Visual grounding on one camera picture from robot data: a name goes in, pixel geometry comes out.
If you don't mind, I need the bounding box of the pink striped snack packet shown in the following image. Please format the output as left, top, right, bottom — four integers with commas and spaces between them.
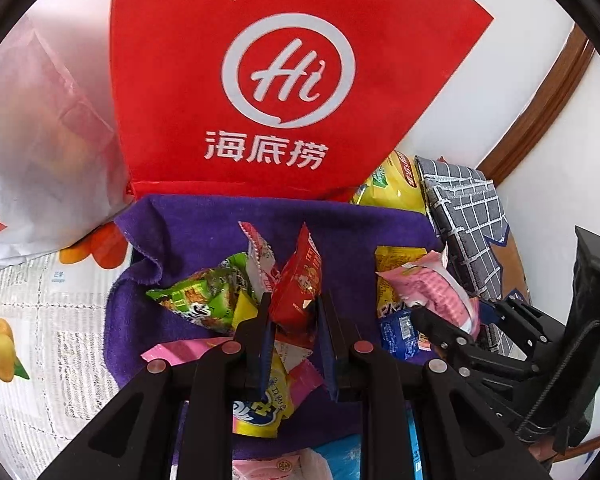
377, 250, 481, 340

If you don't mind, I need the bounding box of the yellow pink cartoon snack packet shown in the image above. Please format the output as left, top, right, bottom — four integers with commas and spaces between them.
229, 288, 326, 439

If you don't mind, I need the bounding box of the green triangular snack packet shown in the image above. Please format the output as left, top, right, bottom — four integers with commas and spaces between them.
146, 252, 251, 335

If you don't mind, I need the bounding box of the red snack packet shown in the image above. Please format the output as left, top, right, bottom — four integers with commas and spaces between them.
268, 223, 323, 348

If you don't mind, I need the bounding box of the pink white long snack packet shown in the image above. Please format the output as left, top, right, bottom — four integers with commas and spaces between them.
238, 221, 280, 301

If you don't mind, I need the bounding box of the yellow triangular snack packet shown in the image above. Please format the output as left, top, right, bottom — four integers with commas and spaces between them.
374, 246, 428, 361

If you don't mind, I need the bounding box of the blue tissue pack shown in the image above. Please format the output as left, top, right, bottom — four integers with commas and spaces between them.
313, 405, 424, 480

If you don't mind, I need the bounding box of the fruit pattern tablecloth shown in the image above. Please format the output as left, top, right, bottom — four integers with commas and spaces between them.
0, 222, 194, 479

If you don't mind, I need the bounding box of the grey checked star cloth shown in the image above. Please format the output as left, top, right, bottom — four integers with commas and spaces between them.
414, 155, 531, 361

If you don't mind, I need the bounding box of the yellow tea box bag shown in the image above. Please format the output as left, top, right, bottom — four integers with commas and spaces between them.
350, 151, 426, 214

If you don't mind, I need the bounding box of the purple towel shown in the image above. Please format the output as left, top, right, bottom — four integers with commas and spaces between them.
102, 194, 444, 461

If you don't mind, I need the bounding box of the white plastic Miniso bag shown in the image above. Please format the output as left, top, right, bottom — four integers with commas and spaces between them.
0, 18, 130, 268

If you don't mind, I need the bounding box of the red paper shopping bag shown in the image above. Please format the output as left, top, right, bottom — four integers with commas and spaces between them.
110, 0, 492, 200

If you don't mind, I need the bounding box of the brown wooden door frame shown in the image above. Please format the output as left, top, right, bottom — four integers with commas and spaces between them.
478, 25, 595, 185

